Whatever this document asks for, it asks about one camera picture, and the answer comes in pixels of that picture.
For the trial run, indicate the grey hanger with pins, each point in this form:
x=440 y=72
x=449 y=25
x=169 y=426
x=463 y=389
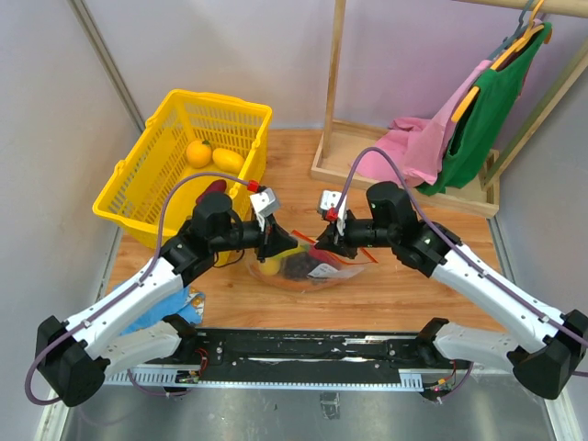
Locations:
x=529 y=13

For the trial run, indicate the yellow banana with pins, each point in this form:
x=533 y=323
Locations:
x=298 y=250

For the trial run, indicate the dark red grape bunch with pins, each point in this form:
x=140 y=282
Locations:
x=297 y=267

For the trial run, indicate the yellow plastic basket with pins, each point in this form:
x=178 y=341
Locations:
x=154 y=189

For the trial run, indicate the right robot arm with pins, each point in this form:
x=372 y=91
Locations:
x=541 y=345

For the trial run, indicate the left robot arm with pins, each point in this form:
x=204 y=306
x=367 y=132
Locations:
x=76 y=355

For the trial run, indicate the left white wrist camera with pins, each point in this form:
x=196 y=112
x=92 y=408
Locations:
x=264 y=205

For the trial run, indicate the orange fruit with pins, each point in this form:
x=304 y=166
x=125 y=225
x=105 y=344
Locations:
x=199 y=153

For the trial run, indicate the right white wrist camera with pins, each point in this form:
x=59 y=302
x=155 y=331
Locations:
x=332 y=208

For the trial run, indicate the clear zip top bag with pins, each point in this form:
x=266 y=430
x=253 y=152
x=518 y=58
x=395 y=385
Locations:
x=350 y=269

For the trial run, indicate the green shirt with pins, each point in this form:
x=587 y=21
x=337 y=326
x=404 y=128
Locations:
x=478 y=129

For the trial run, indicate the blue patterned cloth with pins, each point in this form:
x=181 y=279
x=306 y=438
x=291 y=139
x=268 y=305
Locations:
x=186 y=303

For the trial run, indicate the yellow apple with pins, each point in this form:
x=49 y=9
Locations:
x=270 y=267

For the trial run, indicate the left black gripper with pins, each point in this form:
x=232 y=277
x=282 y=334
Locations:
x=274 y=240

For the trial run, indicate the pink shirt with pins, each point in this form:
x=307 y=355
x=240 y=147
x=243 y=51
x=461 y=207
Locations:
x=418 y=146

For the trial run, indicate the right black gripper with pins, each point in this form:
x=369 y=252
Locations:
x=331 y=239

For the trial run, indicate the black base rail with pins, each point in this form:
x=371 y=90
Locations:
x=301 y=360

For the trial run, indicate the yellow hanger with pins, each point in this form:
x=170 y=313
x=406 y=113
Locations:
x=518 y=44

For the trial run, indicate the yellow mango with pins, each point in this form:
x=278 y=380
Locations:
x=227 y=161

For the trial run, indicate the red chili pepper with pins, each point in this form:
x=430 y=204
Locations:
x=324 y=257

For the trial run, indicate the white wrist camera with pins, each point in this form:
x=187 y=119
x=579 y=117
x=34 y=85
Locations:
x=332 y=208
x=264 y=205

